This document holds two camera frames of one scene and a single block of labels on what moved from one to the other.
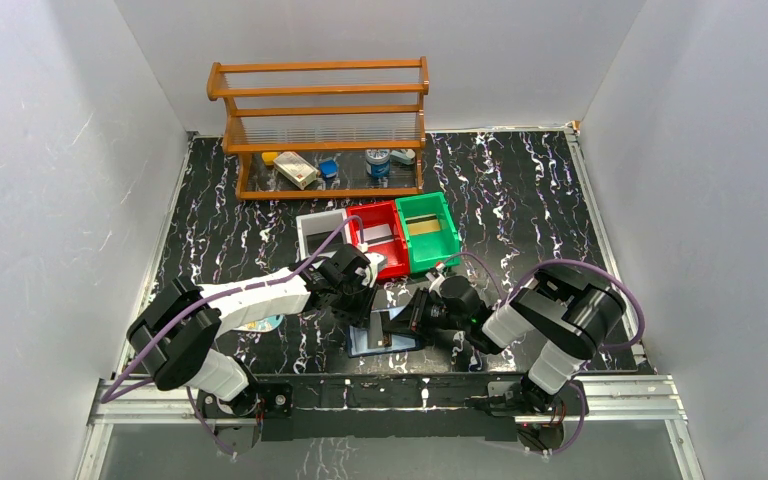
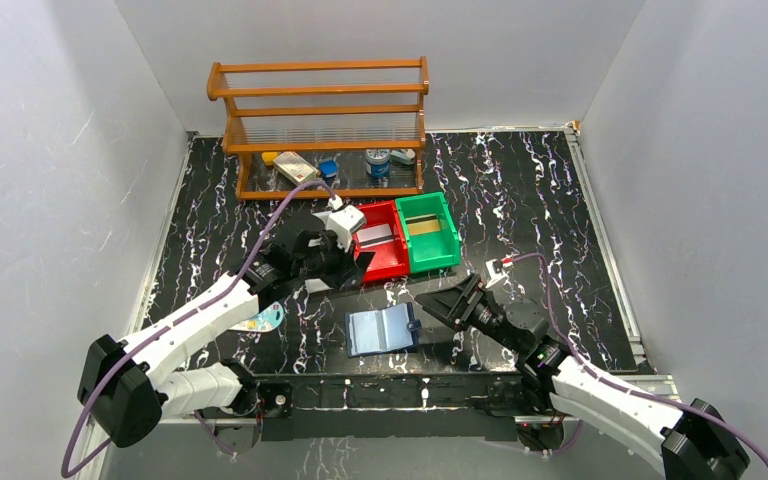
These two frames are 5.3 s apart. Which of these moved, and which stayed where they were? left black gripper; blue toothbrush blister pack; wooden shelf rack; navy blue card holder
Moved: left black gripper
Stayed: blue toothbrush blister pack; wooden shelf rack; navy blue card holder
